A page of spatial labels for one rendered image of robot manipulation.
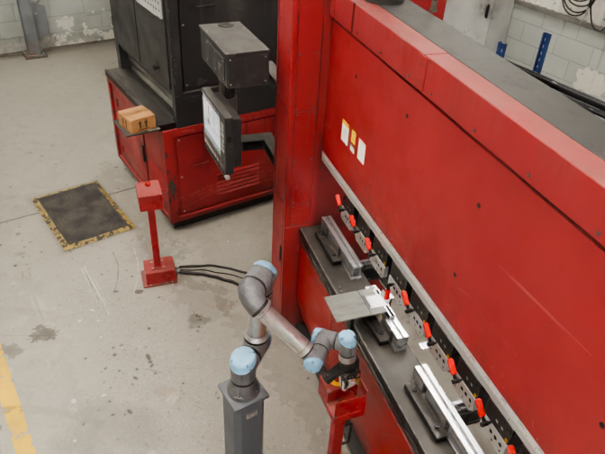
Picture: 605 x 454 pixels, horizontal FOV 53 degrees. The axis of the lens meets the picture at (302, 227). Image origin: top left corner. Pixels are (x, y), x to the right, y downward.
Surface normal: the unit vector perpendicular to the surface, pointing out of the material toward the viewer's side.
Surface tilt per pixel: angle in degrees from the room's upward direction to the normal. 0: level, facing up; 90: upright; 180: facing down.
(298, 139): 90
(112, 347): 0
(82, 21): 90
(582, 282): 90
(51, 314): 0
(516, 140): 90
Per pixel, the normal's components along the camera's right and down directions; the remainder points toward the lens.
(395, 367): 0.05, -0.81
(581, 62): -0.84, 0.29
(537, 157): -0.95, 0.15
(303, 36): 0.32, 0.57
